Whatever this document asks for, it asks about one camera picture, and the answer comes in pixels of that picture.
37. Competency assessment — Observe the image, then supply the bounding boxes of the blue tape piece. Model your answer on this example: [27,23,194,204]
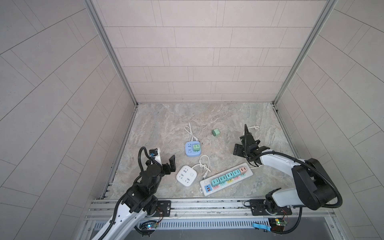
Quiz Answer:
[252,223,271,232]

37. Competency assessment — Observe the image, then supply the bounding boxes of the blue square power socket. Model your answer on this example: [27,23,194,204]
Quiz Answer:
[185,141,202,157]

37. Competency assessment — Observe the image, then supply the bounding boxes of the pink plug adapter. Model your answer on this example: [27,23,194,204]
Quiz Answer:
[238,166,248,177]

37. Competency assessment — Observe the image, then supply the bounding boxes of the circuit board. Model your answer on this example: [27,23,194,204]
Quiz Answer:
[139,220,159,232]
[268,218,288,233]

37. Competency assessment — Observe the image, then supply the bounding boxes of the white square power socket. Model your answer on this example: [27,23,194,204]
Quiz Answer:
[176,166,198,187]

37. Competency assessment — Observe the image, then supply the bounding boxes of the green plug adapter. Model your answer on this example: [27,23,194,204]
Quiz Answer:
[193,143,201,152]
[212,129,220,137]

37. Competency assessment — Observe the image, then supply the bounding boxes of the blue socket white cable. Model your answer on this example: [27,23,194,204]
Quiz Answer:
[183,121,199,142]

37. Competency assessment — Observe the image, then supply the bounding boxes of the white socket knotted cable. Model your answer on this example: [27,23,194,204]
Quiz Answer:
[191,154,213,180]

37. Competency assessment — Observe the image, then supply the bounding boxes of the teal blue plug adapter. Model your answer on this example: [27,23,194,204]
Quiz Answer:
[211,178,220,187]

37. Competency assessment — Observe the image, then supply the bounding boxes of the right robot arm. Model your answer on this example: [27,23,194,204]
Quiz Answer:
[234,126,343,235]

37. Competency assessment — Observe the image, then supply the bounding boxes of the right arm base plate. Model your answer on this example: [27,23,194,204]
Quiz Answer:
[245,199,292,216]

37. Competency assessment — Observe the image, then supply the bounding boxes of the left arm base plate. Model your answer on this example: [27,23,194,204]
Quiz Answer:
[147,200,172,218]

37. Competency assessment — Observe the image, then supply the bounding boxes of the right circuit board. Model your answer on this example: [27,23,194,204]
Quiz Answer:
[268,218,288,233]

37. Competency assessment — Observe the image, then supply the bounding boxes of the white long power strip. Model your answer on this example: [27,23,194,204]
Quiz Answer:
[200,163,254,196]

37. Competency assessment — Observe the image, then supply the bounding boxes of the left circuit board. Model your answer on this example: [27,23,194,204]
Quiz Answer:
[139,220,159,232]

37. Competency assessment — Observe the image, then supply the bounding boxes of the aluminium rail frame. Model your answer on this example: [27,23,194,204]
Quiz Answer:
[85,197,336,221]

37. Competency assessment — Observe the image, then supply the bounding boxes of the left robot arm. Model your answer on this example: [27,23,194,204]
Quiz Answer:
[93,147,176,240]

